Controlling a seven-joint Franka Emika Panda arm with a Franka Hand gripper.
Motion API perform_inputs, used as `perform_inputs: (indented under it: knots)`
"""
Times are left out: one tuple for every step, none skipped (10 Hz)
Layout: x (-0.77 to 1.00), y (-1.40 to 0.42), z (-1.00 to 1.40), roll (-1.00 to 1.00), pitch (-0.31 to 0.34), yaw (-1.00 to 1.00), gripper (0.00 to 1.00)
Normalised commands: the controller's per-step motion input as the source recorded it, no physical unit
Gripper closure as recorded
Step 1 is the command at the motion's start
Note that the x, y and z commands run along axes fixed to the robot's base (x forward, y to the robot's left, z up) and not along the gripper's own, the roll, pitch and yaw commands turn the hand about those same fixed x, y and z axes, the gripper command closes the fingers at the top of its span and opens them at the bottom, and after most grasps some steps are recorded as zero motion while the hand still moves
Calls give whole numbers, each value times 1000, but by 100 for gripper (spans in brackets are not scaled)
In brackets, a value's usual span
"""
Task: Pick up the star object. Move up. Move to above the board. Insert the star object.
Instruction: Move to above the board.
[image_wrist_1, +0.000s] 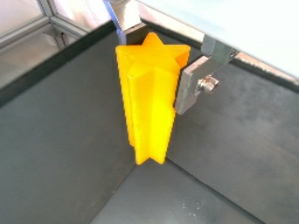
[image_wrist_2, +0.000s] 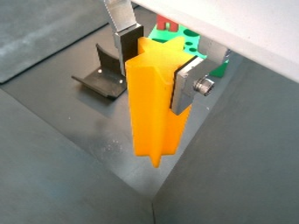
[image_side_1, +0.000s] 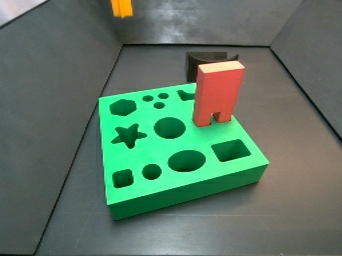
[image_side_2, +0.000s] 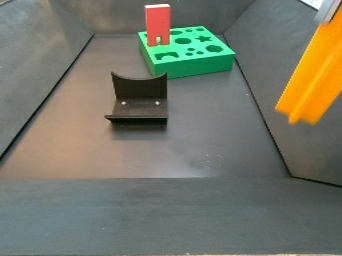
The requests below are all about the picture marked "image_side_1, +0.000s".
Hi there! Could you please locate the yellow star prism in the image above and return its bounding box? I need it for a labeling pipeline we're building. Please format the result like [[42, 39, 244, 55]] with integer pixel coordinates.
[[111, 0, 133, 18]]

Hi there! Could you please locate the green shape sorter board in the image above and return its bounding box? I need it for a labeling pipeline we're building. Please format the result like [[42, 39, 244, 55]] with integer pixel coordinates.
[[99, 84, 268, 220]]

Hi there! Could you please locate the red arch block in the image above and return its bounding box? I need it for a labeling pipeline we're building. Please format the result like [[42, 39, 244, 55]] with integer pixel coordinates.
[[192, 61, 244, 127]]

